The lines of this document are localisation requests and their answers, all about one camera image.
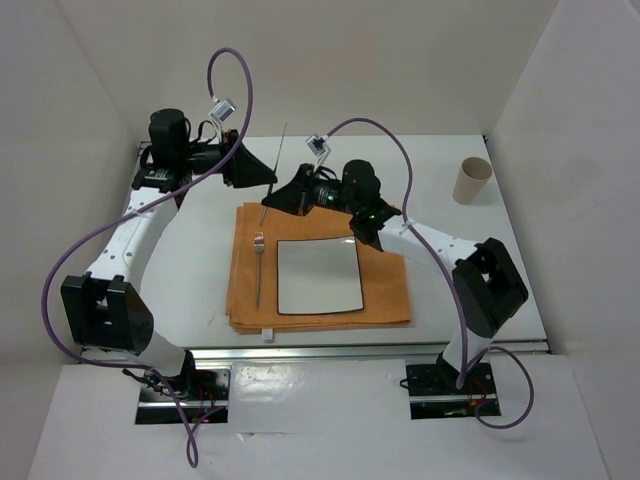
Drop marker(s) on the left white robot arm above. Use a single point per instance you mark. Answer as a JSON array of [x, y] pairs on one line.
[[103, 306]]

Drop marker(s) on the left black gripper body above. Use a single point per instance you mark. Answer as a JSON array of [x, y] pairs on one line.
[[205, 157]]

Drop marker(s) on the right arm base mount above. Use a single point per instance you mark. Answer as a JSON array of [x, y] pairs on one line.
[[430, 398]]

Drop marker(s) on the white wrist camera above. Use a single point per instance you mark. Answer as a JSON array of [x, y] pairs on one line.
[[318, 144], [221, 110]]

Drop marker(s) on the aluminium rail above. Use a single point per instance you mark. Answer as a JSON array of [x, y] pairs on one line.
[[185, 282]]

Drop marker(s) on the white square plate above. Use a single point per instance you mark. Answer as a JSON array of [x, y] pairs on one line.
[[318, 276]]

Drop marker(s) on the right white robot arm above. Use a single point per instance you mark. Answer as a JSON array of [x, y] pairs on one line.
[[486, 286]]

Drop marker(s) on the orange cloth placemat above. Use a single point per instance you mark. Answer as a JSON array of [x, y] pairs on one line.
[[383, 275]]

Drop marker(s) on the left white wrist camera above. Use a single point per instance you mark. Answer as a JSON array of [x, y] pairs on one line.
[[221, 110]]

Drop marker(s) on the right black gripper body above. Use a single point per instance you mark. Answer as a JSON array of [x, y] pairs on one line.
[[325, 194]]

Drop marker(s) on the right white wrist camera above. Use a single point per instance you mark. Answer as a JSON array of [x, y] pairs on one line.
[[318, 144]]

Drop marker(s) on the beige paper cup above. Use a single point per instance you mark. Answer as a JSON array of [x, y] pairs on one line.
[[473, 175]]

